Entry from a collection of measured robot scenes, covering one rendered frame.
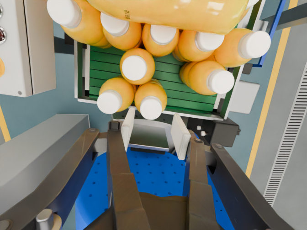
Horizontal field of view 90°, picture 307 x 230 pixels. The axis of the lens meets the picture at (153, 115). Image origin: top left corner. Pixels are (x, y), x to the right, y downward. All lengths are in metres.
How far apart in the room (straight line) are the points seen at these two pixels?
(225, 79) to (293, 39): 1.55
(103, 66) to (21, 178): 0.67
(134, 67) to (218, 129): 0.29
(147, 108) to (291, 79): 1.69
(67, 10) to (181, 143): 0.24
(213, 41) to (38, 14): 0.32
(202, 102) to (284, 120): 1.51
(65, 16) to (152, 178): 0.34
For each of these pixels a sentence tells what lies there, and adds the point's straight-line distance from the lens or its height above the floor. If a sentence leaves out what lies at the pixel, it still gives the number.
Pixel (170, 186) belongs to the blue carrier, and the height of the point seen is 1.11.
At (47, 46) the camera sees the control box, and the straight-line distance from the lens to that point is 0.41.
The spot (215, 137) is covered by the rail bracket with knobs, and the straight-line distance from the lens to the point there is 0.46.
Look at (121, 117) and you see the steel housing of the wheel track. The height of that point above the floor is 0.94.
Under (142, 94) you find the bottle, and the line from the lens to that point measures 0.30.
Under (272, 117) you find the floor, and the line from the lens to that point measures 1.89.
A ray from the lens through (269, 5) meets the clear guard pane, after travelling 0.59.
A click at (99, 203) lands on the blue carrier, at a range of 0.33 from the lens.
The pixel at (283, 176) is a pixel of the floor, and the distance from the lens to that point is 2.36.
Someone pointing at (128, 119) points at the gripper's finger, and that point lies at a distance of 0.17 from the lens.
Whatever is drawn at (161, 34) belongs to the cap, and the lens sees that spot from 0.26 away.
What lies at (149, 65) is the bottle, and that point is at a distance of 0.30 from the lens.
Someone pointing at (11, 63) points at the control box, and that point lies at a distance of 0.36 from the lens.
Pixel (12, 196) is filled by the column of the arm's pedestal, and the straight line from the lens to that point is 0.95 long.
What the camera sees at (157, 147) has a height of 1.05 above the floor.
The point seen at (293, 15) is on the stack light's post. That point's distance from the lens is 0.62.
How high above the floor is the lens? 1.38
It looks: 71 degrees down
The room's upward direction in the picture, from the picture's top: 177 degrees clockwise
